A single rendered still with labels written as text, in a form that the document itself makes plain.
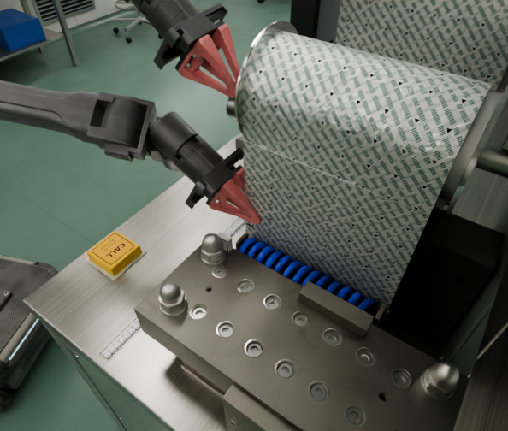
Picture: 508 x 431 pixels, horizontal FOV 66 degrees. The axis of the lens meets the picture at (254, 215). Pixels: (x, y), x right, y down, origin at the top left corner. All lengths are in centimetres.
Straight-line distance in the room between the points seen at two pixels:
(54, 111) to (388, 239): 47
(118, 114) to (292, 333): 38
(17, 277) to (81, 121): 125
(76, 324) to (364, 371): 46
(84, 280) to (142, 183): 165
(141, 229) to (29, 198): 174
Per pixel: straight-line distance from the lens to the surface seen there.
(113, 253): 77
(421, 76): 43
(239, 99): 47
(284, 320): 53
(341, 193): 47
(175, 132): 58
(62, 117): 62
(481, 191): 102
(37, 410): 175
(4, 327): 167
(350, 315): 52
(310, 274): 56
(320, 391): 50
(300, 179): 48
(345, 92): 43
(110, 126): 60
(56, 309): 77
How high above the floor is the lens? 149
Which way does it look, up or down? 45 degrees down
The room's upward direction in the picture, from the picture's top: straight up
